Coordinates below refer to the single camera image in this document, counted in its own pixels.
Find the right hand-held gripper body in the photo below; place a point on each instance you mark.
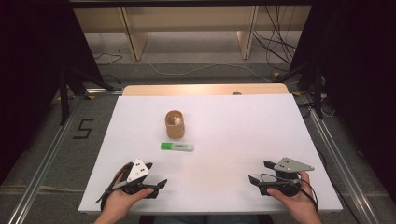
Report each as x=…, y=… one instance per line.
x=291, y=166

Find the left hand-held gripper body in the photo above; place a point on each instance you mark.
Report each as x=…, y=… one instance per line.
x=137, y=171

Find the person's left hand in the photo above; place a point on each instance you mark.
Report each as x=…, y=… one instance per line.
x=118, y=203

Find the person's right hand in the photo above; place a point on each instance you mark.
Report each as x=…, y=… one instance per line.
x=300, y=203

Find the green and white highlighter pen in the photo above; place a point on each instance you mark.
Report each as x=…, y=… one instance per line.
x=177, y=146

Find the brown cup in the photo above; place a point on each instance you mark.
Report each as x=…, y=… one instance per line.
x=175, y=132

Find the white table cover sheet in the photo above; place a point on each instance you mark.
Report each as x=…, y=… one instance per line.
x=224, y=140

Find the small white object in cup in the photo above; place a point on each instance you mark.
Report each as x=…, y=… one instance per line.
x=177, y=121

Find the black tape floor mark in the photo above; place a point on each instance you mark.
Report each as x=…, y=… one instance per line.
x=83, y=129

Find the yellow tape floor marker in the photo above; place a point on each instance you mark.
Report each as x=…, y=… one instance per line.
x=276, y=74
x=90, y=97
x=296, y=93

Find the black tripod stand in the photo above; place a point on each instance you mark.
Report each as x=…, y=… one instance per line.
x=65, y=99
x=316, y=90

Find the wooden table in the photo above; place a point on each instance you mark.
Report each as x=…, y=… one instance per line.
x=199, y=89

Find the black curtain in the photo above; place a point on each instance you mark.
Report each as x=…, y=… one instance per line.
x=358, y=77
x=34, y=77

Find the light wooden desk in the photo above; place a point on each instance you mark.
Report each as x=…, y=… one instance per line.
x=186, y=18

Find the aluminium floor rail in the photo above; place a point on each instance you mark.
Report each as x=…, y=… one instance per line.
x=342, y=168
x=43, y=168

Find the short aluminium rail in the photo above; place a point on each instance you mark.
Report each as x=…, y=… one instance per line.
x=104, y=91

